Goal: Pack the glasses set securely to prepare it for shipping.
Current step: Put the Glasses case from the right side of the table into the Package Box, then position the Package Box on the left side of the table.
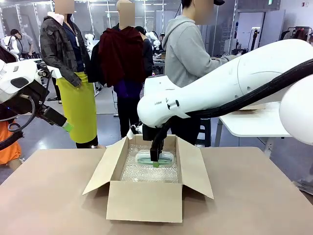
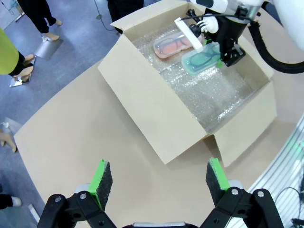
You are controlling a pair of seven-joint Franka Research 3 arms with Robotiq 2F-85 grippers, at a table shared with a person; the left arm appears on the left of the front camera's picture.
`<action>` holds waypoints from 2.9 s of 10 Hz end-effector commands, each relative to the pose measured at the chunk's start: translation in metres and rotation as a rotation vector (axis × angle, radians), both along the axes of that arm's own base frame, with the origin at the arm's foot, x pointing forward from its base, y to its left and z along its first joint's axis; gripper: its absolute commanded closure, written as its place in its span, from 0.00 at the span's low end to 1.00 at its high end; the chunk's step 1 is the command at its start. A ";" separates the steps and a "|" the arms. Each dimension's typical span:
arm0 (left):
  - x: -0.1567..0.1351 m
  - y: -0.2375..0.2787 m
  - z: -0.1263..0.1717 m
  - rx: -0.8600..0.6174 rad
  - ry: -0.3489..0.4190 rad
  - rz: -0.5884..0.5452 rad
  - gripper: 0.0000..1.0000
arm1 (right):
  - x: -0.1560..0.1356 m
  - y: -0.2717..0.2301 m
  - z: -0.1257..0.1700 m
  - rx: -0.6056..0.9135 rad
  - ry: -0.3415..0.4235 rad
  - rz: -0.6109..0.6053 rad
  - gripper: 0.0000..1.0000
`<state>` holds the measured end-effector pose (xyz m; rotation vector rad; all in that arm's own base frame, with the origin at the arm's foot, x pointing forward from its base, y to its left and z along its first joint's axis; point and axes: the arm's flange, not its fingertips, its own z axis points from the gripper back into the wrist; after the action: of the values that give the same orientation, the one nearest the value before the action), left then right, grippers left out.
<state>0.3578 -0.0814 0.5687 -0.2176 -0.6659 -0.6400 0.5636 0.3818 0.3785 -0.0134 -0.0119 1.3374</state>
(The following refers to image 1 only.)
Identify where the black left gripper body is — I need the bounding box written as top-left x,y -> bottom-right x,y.
36,104 -> 68,127

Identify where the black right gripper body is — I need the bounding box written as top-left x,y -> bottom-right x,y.
142,123 -> 169,149

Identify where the clear green glasses case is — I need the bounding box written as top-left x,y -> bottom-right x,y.
134,150 -> 175,168

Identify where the person's right forearm grey sleeve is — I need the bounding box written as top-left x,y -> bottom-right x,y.
207,54 -> 239,68

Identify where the clear bubble wrap sheet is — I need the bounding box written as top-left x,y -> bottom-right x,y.
119,144 -> 179,184

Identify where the yellow skirt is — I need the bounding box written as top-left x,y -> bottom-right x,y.
55,71 -> 98,144

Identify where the large open cardboard box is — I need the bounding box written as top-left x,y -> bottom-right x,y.
82,134 -> 214,224

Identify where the black stool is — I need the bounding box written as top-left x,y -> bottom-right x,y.
195,117 -> 212,148

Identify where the orange garment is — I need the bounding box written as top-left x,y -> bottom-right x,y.
0,119 -> 23,165

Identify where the mannequin in dark jacket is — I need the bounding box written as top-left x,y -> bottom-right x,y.
40,0 -> 98,149

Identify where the person in black clothes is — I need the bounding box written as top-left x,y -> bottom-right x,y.
134,25 -> 155,79

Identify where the person in grey shirt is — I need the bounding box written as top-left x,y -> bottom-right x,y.
10,28 -> 35,56

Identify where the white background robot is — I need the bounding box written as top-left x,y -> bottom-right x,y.
84,33 -> 95,52
0,35 -> 20,56
145,30 -> 161,51

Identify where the mannequin in maroon sweater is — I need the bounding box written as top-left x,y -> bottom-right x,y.
87,0 -> 147,139

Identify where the person in grey hoodie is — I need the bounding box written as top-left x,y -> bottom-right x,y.
161,0 -> 243,148

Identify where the white side table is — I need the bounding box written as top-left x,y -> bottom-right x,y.
215,101 -> 294,157

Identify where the black tripod stand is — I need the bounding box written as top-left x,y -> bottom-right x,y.
248,28 -> 260,51

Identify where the grey crumpled plastic bag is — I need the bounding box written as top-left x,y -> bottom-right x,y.
292,180 -> 313,197

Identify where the clothes rack with coats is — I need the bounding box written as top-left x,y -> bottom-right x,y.
279,25 -> 313,42

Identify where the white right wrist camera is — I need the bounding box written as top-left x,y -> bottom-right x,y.
126,124 -> 144,141

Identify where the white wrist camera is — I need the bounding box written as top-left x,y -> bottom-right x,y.
36,62 -> 61,79
126,124 -> 144,141

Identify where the thin black left gripper cable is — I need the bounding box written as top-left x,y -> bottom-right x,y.
9,70 -> 54,133

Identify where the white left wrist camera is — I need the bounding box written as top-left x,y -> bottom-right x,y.
36,62 -> 61,79

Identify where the black sleeved left arm cable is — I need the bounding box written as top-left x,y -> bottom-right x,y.
0,131 -> 25,151

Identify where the black sleeved arm cable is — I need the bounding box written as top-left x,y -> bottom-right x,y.
151,58 -> 313,150
0,131 -> 25,151

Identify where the black sleeved right arm cable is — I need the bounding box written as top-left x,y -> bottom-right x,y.
151,58 -> 313,150

